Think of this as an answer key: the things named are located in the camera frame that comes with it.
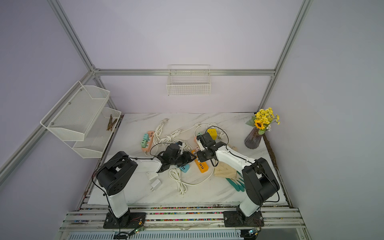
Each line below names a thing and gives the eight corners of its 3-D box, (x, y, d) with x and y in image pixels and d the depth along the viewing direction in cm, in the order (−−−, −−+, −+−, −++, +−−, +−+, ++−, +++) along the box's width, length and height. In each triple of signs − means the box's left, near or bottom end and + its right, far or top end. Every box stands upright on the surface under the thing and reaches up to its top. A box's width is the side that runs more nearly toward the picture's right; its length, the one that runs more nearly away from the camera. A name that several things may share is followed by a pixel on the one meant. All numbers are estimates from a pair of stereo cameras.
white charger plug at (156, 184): (149, 189, 84) (148, 187, 82) (158, 180, 88) (157, 178, 85) (153, 192, 83) (152, 191, 81) (162, 183, 86) (161, 181, 84)
